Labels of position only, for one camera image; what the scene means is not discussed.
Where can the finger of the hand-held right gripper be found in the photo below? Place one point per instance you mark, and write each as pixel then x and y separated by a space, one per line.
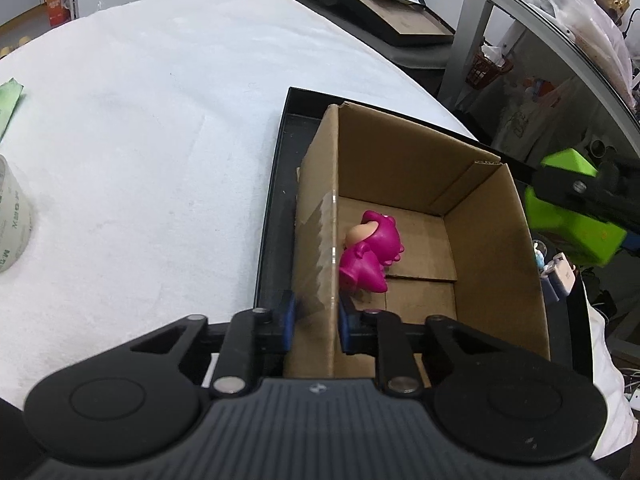
pixel 560 185

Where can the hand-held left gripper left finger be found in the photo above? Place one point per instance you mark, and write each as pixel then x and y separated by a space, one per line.
pixel 287 317

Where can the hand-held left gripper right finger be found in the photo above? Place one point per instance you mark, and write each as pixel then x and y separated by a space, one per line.
pixel 345 330

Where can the green hexagonal container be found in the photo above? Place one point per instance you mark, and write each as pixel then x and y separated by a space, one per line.
pixel 565 225

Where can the blue haired figurine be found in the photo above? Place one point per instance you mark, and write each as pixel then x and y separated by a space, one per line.
pixel 540 260

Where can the white charger plug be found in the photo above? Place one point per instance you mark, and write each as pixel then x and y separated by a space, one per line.
pixel 562 272

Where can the pink bear figurine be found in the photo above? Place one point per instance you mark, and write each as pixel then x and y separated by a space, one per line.
pixel 375 245

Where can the brown cardboard box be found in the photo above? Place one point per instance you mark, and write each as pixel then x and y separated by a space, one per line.
pixel 475 240

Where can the black shallow tray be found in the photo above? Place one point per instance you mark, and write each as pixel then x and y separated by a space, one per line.
pixel 280 200

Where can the white printed tote bag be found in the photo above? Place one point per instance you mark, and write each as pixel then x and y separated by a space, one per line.
pixel 525 120

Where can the red plastic basket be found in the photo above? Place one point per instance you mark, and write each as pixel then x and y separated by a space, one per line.
pixel 482 72

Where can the pile of clear plastic bags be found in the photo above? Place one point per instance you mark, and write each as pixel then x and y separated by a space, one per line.
pixel 600 35

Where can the grey chair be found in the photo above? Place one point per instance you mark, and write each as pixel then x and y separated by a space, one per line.
pixel 425 57

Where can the clear tape roll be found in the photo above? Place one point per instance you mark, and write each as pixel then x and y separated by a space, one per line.
pixel 12 220

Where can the green tissue packet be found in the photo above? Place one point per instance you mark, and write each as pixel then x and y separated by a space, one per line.
pixel 9 100

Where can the orange carton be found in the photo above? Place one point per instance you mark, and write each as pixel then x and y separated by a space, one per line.
pixel 57 10

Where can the white frame desk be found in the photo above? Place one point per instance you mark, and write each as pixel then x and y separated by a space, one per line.
pixel 470 35

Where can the black picture frame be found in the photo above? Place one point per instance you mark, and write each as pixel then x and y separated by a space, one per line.
pixel 400 20

